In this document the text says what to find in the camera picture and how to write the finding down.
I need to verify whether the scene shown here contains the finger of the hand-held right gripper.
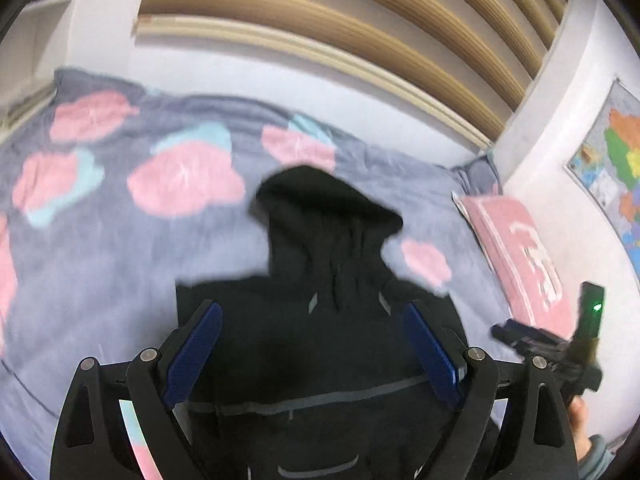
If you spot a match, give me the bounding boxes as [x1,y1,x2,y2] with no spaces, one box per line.
[490,319,573,363]

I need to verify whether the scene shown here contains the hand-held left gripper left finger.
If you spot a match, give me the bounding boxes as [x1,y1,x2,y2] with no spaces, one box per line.
[50,300,224,480]

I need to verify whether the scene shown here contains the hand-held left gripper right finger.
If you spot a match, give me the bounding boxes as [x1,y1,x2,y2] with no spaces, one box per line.
[402,301,581,480]

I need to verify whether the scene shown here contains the black hooded jacket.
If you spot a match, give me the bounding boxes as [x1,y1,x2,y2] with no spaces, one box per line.
[175,165,501,480]

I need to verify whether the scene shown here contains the person's right hand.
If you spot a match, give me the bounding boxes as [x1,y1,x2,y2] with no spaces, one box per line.
[569,396,595,463]

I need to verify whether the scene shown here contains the pink pillow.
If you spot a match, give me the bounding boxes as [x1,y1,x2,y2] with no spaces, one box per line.
[452,192,576,331]

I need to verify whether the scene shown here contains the grey blanket with pink flowers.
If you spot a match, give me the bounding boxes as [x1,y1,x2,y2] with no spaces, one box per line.
[0,67,506,480]

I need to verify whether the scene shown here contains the wooden slatted headboard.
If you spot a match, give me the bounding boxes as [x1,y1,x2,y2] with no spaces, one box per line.
[134,0,576,150]

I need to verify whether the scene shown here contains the white shelf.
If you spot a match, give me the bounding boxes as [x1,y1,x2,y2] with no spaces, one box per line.
[0,0,72,113]

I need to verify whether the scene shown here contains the colourful wall map poster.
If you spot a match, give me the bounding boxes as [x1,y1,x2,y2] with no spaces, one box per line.
[565,77,640,281]

